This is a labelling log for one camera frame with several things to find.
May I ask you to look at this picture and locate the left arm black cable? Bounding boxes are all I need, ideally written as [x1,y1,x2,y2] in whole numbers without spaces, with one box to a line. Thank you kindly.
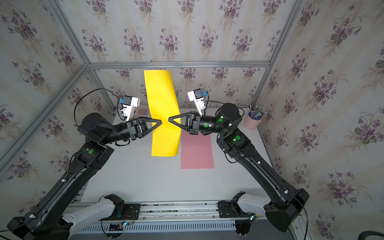
[73,87,124,128]

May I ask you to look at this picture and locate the pink rectangular paper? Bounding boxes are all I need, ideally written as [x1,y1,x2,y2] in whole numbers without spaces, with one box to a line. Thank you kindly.
[181,132,215,170]

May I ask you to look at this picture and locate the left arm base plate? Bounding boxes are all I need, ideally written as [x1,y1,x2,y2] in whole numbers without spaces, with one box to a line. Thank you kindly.
[102,204,141,221]

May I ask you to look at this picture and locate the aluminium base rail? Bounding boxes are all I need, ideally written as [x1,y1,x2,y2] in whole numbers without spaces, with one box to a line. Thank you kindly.
[52,198,304,225]

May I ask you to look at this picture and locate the pink calculator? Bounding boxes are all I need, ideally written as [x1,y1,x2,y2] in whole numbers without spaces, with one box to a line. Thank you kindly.
[134,104,150,117]

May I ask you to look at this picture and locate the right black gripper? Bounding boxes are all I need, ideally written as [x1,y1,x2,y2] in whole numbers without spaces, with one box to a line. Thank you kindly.
[171,111,231,140]

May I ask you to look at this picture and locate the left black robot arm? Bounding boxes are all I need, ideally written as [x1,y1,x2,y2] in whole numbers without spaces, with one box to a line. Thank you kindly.
[7,113,162,240]

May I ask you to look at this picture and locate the pink pen cup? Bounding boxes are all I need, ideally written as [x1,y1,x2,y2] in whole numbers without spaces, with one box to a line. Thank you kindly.
[244,112,262,131]

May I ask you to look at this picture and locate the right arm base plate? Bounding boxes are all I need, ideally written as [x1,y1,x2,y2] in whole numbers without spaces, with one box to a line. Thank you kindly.
[218,201,259,219]

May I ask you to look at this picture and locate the yellow rectangular paper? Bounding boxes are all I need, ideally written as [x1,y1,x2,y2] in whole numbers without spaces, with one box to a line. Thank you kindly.
[144,70,181,157]

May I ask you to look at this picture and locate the pens in cup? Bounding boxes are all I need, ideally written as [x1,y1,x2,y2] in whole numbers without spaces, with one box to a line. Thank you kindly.
[248,106,265,120]

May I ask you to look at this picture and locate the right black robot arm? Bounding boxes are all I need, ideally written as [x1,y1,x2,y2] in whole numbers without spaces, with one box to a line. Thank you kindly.
[168,103,310,232]

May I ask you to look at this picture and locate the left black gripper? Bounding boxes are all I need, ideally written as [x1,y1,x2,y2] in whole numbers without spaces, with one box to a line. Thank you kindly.
[98,116,160,146]

